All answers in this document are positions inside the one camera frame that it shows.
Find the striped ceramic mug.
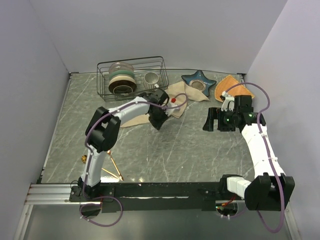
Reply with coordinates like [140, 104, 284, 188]
[143, 72, 160, 90]

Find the beige cloth napkin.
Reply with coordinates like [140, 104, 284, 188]
[120, 81, 209, 128]

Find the gold spoon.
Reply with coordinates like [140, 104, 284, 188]
[81, 155, 87, 164]

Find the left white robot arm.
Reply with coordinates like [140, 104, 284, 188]
[78, 89, 170, 201]

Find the dark brown bowl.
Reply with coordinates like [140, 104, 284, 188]
[108, 80, 137, 95]

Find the black wire dish rack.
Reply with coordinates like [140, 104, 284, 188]
[96, 56, 169, 102]

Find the green ceramic plate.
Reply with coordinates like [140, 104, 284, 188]
[109, 70, 135, 80]

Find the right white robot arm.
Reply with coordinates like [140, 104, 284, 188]
[202, 92, 295, 211]

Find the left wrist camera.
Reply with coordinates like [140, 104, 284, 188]
[164, 97, 181, 117]

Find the copper fork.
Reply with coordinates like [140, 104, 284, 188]
[101, 150, 124, 181]

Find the blue star-shaped dish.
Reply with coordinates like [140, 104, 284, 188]
[181, 70, 217, 97]

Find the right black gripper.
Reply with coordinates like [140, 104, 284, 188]
[202, 107, 238, 132]

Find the cream ceramic plate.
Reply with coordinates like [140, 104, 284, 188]
[109, 75, 136, 88]

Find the orange woven fan mat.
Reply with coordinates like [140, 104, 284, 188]
[214, 74, 256, 104]

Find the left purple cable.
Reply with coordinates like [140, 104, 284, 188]
[79, 93, 189, 228]

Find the aluminium frame rail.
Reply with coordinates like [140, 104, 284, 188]
[13, 182, 83, 240]

